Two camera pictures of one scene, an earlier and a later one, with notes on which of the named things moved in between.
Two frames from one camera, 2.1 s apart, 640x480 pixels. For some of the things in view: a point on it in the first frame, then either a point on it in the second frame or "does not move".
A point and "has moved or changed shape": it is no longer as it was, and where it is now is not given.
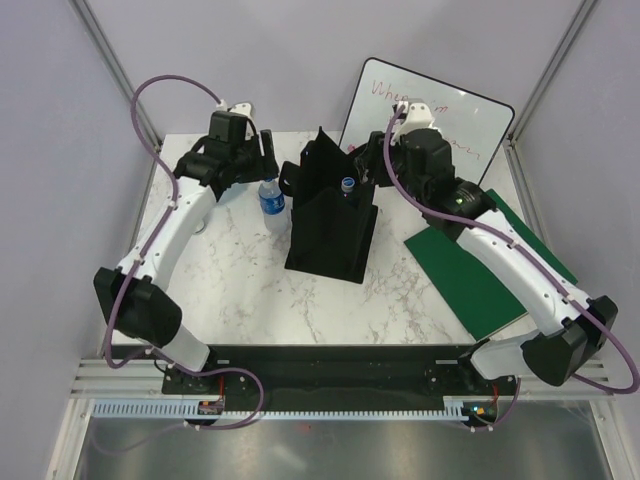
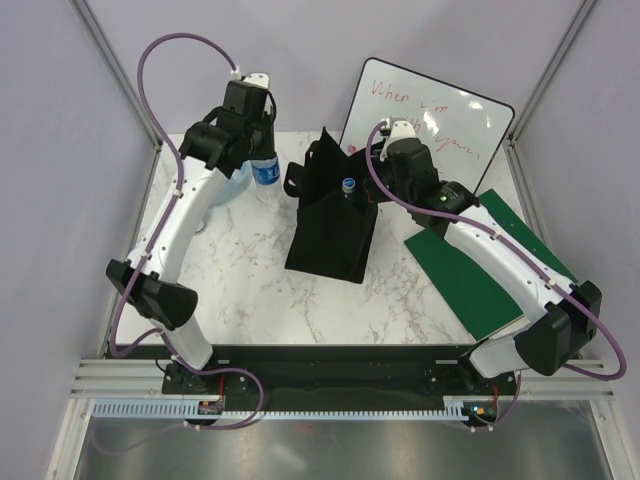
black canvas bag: [330, 234] does not move
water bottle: [272, 204] has moved or changed shape
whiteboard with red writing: [473, 125] does not move
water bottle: [347, 185] does not move
